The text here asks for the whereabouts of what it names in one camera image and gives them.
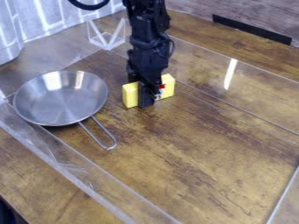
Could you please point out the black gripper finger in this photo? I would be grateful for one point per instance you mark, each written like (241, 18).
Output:
(132, 74)
(147, 94)

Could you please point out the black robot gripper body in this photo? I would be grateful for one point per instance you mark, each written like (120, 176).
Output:
(149, 58)

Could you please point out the yellow butter block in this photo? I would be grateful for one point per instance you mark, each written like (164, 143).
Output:
(131, 91)

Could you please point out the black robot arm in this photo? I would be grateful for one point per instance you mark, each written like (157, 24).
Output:
(148, 20)

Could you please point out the silver metal frying pan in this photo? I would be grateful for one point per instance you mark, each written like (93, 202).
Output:
(60, 98)

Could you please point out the black strip on table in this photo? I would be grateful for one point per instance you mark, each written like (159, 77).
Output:
(252, 29)

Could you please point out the white sheer curtain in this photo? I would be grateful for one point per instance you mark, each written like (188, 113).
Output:
(32, 19)

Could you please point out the clear acrylic barrier wall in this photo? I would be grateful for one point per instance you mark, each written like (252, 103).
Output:
(208, 157)

